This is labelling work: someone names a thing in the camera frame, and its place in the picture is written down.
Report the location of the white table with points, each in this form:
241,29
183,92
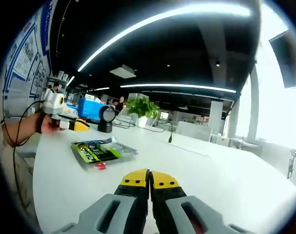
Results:
211,170

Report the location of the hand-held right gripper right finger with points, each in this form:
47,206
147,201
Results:
166,181

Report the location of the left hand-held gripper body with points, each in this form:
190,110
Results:
51,103

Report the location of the dark wall monitor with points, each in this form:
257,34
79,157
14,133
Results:
289,58

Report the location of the blue white wall poster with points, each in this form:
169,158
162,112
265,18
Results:
28,56

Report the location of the ceiling air conditioner unit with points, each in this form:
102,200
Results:
123,71

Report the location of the long ceiling light strip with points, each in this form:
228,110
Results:
177,86
147,26

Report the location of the person's beige clothing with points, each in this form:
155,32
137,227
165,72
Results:
18,185

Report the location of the small red tag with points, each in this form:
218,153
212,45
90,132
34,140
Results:
101,166

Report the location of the person's left hand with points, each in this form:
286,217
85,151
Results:
50,124

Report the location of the green sheet goods packet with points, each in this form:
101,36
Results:
99,152

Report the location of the green potted plant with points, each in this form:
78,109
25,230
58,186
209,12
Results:
143,108

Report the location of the blue box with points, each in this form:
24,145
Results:
90,109

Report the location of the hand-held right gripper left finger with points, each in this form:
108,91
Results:
128,180

